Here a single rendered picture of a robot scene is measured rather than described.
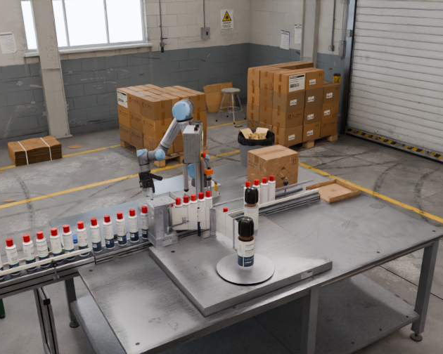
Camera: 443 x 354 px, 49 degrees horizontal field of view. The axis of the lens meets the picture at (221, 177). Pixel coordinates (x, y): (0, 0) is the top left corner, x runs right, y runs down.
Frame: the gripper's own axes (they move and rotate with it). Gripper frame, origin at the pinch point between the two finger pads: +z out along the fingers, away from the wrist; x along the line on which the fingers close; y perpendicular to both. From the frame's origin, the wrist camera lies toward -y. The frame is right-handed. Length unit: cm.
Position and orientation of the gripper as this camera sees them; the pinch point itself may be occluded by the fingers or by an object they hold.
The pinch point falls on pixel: (153, 197)
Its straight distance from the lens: 355.6
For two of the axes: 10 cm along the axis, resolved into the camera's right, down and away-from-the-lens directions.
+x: 5.0, 0.3, -8.7
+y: -8.5, 2.1, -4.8
